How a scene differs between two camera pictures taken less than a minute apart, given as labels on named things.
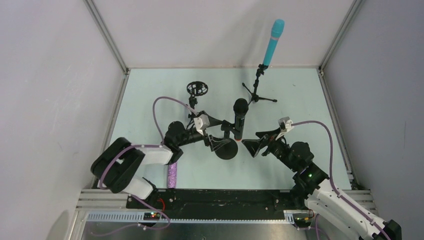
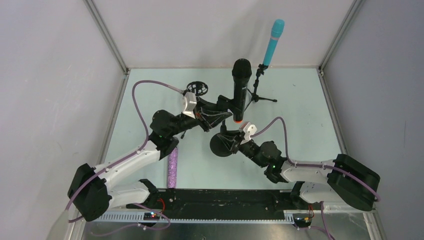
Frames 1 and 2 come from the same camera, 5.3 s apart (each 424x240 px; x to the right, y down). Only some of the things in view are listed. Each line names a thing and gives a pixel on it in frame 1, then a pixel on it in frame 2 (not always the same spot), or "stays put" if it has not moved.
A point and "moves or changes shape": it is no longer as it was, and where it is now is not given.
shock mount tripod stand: x=195 y=88 stays put
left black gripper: x=206 y=133 -> x=205 y=113
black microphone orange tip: x=240 y=108 moves or changes shape
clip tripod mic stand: x=262 y=67 stays put
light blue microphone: x=277 y=28 stays put
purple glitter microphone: x=172 y=174 stays put
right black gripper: x=271 y=144 -> x=236 y=141
